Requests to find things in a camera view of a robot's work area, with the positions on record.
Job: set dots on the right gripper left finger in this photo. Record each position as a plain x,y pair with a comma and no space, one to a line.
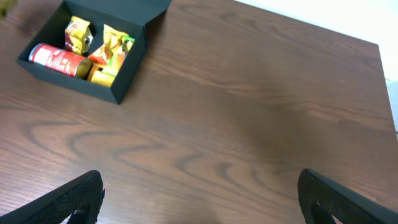
77,201

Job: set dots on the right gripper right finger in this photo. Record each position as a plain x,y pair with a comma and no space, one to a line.
323,200

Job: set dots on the small yellow candy packet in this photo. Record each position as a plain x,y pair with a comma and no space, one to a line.
98,77

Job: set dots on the red soda can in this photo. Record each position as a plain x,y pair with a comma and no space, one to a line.
63,61

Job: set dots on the yellow orange snack packet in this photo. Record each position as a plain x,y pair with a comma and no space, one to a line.
112,40

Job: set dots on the black gift box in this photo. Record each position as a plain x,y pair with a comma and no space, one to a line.
124,15

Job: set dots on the green orange snack packet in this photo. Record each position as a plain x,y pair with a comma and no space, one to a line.
119,56

